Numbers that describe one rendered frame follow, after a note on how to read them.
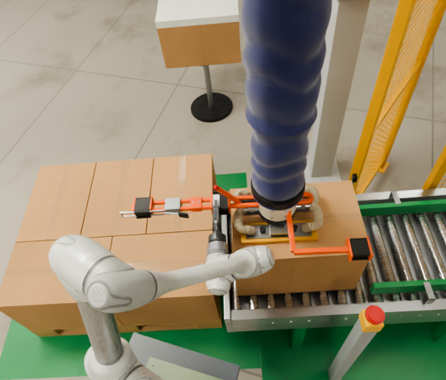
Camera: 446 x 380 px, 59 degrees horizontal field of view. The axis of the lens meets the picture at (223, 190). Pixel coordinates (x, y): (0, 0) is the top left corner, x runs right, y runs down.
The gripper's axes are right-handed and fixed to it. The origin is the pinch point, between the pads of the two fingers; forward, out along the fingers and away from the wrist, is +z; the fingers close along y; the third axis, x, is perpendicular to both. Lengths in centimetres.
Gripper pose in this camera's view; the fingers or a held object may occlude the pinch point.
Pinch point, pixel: (216, 203)
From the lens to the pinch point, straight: 174.5
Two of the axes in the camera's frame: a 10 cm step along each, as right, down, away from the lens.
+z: -0.3, -8.1, 5.8
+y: 0.9, 5.8, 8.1
